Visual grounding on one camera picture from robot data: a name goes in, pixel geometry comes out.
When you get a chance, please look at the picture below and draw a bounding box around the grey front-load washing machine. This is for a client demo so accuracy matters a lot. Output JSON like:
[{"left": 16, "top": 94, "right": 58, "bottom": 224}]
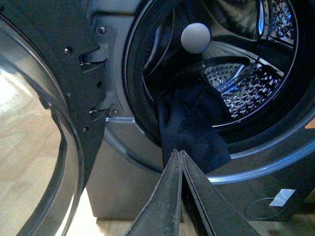
[{"left": 85, "top": 0, "right": 315, "bottom": 221}]

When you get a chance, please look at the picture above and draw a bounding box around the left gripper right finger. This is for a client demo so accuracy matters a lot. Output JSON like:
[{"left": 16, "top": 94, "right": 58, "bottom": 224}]
[{"left": 180, "top": 150, "right": 259, "bottom": 236}]

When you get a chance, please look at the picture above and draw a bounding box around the white tag on filter cover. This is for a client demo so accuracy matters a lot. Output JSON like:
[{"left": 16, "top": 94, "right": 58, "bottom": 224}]
[{"left": 269, "top": 189, "right": 296, "bottom": 207}]

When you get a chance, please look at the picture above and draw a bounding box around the white drum centre knob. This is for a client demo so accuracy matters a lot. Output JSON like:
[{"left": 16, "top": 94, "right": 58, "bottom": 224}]
[{"left": 181, "top": 23, "right": 211, "bottom": 54}]

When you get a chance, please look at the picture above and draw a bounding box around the dark navy knit garment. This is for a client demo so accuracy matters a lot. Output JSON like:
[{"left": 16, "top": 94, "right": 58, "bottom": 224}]
[{"left": 157, "top": 85, "right": 231, "bottom": 174}]

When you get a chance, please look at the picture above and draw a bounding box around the orange warning sticker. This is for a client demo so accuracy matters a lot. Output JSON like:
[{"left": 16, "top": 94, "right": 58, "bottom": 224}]
[{"left": 305, "top": 118, "right": 315, "bottom": 129}]

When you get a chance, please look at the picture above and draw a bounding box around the washing machine door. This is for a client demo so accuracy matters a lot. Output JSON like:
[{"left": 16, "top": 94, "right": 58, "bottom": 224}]
[{"left": 0, "top": 0, "right": 106, "bottom": 236}]

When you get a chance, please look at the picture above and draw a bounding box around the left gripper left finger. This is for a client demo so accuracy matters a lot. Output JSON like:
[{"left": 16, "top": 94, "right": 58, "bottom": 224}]
[{"left": 125, "top": 150, "right": 183, "bottom": 236}]

